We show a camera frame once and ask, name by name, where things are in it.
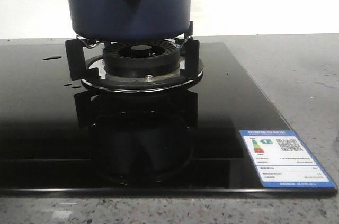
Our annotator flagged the dark blue pot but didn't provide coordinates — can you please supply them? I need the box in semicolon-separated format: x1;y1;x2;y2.
68;0;191;42

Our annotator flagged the right gas burner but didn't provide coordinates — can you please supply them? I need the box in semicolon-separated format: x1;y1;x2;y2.
65;21;203;93

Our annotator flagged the black glass gas stove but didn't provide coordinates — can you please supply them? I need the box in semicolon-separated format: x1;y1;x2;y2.
1;43;338;198

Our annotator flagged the blue energy label sticker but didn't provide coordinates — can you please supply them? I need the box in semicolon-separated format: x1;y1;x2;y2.
240;130;337;189

